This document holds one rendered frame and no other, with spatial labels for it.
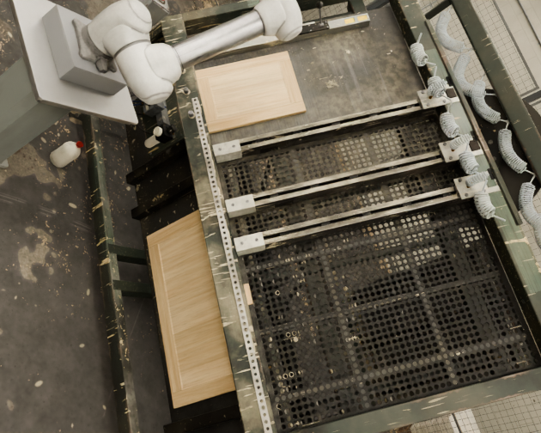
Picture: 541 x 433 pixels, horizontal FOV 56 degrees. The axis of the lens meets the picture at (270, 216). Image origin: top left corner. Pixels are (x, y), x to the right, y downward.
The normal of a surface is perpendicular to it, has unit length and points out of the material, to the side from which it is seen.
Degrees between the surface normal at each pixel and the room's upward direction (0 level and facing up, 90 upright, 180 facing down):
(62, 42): 90
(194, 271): 90
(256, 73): 59
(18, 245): 0
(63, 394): 0
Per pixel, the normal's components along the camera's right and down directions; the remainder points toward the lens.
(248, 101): -0.03, -0.37
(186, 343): -0.53, -0.20
